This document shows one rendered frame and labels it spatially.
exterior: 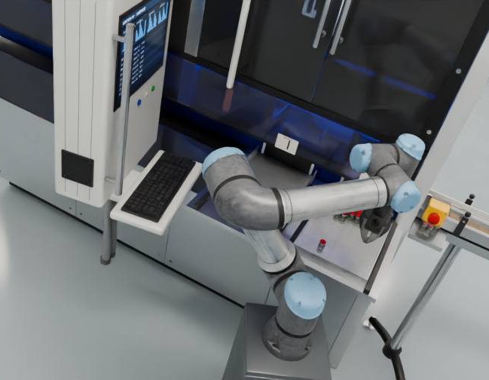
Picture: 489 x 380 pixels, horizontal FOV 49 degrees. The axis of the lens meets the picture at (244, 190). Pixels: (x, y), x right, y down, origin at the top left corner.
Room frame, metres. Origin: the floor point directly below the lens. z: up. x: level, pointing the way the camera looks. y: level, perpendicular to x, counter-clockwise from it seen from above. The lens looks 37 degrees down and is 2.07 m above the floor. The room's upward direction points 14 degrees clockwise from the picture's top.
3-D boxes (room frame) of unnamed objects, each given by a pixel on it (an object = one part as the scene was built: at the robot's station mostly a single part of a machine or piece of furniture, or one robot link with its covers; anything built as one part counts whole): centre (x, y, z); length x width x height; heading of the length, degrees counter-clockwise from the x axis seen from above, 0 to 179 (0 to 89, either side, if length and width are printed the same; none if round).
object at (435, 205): (1.58, -0.68, 0.99); 0.08 x 0.07 x 0.07; 162
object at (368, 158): (1.20, -0.31, 1.36); 0.11 x 0.11 x 0.08; 26
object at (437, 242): (1.62, -0.71, 0.87); 0.14 x 0.13 x 0.02; 162
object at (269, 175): (1.65, -0.08, 0.90); 0.34 x 0.26 x 0.04; 162
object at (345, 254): (1.44, -0.37, 0.90); 0.34 x 0.26 x 0.04; 162
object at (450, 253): (1.68, -0.86, 0.46); 0.09 x 0.09 x 0.77; 72
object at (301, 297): (1.04, -0.23, 0.96); 0.13 x 0.12 x 0.14; 26
